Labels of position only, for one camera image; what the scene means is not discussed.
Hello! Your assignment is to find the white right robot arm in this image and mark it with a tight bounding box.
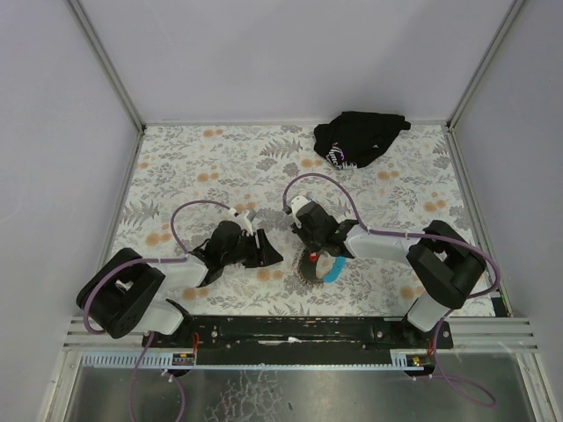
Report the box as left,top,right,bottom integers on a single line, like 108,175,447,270
285,196,486,333

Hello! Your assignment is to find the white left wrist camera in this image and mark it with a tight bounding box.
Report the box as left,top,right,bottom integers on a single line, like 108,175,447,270
229,207,256,236

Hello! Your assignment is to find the black cloth with logo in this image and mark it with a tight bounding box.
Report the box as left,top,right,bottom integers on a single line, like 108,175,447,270
313,112,411,170

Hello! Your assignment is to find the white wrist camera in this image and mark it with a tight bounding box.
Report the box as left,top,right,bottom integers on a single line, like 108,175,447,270
229,207,256,236
286,195,314,217

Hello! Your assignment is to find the floral patterned table mat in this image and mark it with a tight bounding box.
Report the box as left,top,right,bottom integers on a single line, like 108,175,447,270
111,124,476,317

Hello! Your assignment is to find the steel key holder with rings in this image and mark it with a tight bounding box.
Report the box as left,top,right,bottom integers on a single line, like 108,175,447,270
295,249,347,286

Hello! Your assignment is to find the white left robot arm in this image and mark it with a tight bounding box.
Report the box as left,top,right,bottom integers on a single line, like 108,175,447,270
76,221,283,339

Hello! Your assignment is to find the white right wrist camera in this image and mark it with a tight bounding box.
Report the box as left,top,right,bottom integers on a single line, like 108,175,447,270
286,195,314,217

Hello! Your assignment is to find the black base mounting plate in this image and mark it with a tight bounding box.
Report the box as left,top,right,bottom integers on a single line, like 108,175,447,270
151,316,453,350

